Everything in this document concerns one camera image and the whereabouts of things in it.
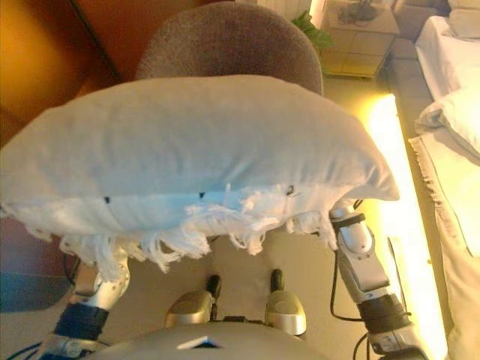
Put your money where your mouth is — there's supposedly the glossy brown cabinet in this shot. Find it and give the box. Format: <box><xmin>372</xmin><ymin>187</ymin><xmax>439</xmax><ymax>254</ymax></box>
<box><xmin>0</xmin><ymin>0</ymin><xmax>125</xmax><ymax>314</ymax></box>

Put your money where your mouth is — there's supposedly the white duvet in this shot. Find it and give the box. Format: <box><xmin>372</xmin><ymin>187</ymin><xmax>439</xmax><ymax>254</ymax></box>
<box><xmin>414</xmin><ymin>88</ymin><xmax>480</xmax><ymax>168</ymax></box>

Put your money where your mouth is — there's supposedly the silver robot right leg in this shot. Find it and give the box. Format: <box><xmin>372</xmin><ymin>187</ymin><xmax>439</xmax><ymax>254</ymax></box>
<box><xmin>264</xmin><ymin>268</ymin><xmax>307</xmax><ymax>337</ymax></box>

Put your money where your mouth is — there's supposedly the white bed sheet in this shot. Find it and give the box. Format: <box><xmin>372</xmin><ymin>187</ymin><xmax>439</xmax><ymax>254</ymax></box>
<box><xmin>415</xmin><ymin>15</ymin><xmax>480</xmax><ymax>102</ymax></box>

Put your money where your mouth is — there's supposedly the grey robot torso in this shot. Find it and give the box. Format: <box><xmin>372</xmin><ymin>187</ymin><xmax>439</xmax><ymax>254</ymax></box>
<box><xmin>85</xmin><ymin>324</ymin><xmax>327</xmax><ymax>360</ymax></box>

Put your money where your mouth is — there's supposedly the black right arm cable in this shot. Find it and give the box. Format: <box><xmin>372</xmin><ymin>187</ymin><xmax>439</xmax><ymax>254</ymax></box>
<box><xmin>329</xmin><ymin>198</ymin><xmax>376</xmax><ymax>360</ymax></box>

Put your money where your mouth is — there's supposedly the grey upholstered armchair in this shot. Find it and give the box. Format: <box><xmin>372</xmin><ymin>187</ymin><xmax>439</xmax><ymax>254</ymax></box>
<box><xmin>134</xmin><ymin>2</ymin><xmax>324</xmax><ymax>97</ymax></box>

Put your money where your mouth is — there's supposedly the silver robot leg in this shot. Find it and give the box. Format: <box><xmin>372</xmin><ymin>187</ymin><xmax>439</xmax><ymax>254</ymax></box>
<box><xmin>264</xmin><ymin>268</ymin><xmax>307</xmax><ymax>337</ymax></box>
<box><xmin>164</xmin><ymin>275</ymin><xmax>222</xmax><ymax>327</ymax></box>

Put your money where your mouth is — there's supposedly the padded bed headboard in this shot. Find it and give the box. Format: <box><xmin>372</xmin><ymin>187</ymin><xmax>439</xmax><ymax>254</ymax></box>
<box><xmin>393</xmin><ymin>0</ymin><xmax>480</xmax><ymax>42</ymax></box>

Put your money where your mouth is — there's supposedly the white fringed cushion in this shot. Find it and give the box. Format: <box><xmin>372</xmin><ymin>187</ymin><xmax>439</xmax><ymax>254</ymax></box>
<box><xmin>0</xmin><ymin>74</ymin><xmax>401</xmax><ymax>284</ymax></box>

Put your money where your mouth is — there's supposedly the white bed pillow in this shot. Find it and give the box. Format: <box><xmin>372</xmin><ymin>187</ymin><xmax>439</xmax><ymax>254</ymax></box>
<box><xmin>448</xmin><ymin>7</ymin><xmax>480</xmax><ymax>41</ymax></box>

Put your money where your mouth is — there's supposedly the green house plant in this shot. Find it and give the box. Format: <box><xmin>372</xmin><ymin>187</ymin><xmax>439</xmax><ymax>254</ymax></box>
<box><xmin>292</xmin><ymin>10</ymin><xmax>335</xmax><ymax>76</ymax></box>

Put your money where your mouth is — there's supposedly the wooden nightstand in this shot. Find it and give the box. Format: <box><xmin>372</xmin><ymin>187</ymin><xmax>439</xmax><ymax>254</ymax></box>
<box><xmin>320</xmin><ymin>0</ymin><xmax>401</xmax><ymax>80</ymax></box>

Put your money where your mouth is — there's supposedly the silver robot left leg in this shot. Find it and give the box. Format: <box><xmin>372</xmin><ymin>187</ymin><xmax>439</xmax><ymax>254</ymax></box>
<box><xmin>164</xmin><ymin>275</ymin><xmax>222</xmax><ymax>327</ymax></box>

